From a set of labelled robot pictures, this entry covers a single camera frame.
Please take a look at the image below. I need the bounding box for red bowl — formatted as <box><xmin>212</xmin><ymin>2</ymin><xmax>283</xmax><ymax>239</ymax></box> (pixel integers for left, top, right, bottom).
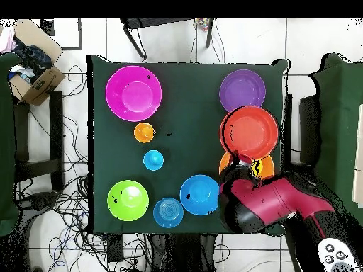
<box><xmin>219</xmin><ymin>106</ymin><xmax>280</xmax><ymax>161</ymax></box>

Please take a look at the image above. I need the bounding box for yellow cup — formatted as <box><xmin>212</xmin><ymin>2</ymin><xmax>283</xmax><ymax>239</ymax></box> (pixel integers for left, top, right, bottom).
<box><xmin>250</xmin><ymin>159</ymin><xmax>262</xmax><ymax>178</ymax></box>

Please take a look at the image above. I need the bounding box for blue cup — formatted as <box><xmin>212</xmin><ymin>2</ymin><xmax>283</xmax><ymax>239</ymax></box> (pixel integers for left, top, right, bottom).
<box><xmin>143</xmin><ymin>149</ymin><xmax>164</xmax><ymax>171</ymax></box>

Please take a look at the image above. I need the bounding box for orange cup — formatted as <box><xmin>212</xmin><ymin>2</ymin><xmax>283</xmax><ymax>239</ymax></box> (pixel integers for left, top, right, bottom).
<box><xmin>133</xmin><ymin>122</ymin><xmax>156</xmax><ymax>144</ymax></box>

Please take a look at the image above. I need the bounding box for large blue bowl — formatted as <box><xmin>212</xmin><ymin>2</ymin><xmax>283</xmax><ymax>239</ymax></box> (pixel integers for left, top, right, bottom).
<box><xmin>179</xmin><ymin>174</ymin><xmax>220</xmax><ymax>217</ymax></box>

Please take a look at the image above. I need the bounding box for dark green table cloth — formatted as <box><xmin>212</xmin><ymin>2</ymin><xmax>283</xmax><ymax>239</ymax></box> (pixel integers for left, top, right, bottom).
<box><xmin>86</xmin><ymin>54</ymin><xmax>290</xmax><ymax>234</ymax></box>

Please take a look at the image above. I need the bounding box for small translucent blue bowl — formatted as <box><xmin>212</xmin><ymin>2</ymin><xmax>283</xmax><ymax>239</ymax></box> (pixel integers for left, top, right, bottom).
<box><xmin>152</xmin><ymin>197</ymin><xmax>184</xmax><ymax>229</ymax></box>

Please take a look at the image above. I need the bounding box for green bowl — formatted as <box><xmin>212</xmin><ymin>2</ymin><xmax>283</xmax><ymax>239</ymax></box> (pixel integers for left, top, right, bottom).
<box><xmin>106</xmin><ymin>179</ymin><xmax>150</xmax><ymax>222</ymax></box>

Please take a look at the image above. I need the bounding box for pink bowl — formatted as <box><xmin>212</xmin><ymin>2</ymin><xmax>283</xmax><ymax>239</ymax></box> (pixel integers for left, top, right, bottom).
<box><xmin>105</xmin><ymin>65</ymin><xmax>163</xmax><ymax>123</ymax></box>

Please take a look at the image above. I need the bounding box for purple bowl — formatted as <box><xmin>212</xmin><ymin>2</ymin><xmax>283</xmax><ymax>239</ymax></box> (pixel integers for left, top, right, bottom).
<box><xmin>218</xmin><ymin>69</ymin><xmax>267</xmax><ymax>113</ymax></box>

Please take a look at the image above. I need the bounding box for orange bowl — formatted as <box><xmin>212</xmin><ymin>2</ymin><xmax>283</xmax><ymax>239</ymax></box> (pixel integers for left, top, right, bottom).
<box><xmin>218</xmin><ymin>151</ymin><xmax>275</xmax><ymax>180</ymax></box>

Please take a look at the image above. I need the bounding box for colourful toy pile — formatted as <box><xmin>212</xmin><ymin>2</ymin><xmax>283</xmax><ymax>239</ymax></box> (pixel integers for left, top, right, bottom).
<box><xmin>195</xmin><ymin>18</ymin><xmax>211</xmax><ymax>32</ymax></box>

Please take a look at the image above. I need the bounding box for black box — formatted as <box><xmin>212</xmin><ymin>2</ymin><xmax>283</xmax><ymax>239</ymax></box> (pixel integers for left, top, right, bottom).
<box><xmin>299</xmin><ymin>94</ymin><xmax>321</xmax><ymax>166</ymax></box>

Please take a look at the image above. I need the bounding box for cardboard box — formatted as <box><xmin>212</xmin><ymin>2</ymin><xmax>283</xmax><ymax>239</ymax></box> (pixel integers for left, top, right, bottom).
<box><xmin>8</xmin><ymin>19</ymin><xmax>67</xmax><ymax>106</ymax></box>

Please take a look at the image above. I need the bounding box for green cloth covered table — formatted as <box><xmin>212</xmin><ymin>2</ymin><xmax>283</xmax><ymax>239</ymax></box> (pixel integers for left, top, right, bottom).
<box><xmin>310</xmin><ymin>52</ymin><xmax>363</xmax><ymax>225</ymax></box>
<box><xmin>0</xmin><ymin>52</ymin><xmax>22</xmax><ymax>237</ymax></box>

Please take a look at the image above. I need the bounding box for dark blue cloth bundle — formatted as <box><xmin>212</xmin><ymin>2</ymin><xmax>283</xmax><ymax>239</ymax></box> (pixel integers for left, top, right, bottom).
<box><xmin>12</xmin><ymin>36</ymin><xmax>53</xmax><ymax>83</ymax></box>

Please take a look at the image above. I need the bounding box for pink white cloth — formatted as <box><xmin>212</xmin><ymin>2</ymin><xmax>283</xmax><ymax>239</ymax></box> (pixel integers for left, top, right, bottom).
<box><xmin>0</xmin><ymin>26</ymin><xmax>16</xmax><ymax>53</ymax></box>

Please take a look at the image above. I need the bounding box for tangle of floor cables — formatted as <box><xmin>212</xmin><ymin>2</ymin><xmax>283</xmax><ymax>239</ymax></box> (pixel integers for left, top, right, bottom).
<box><xmin>16</xmin><ymin>64</ymin><xmax>151</xmax><ymax>272</ymax></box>

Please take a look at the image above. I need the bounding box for black bench frame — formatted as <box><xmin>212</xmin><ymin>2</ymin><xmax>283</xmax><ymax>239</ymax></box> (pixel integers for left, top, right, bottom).
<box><xmin>12</xmin><ymin>90</ymin><xmax>65</xmax><ymax>193</ymax></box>

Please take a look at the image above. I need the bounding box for black metal stool frame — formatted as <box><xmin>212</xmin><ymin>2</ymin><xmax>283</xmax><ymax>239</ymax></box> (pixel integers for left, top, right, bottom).
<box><xmin>120</xmin><ymin>18</ymin><xmax>216</xmax><ymax>62</ymax></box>

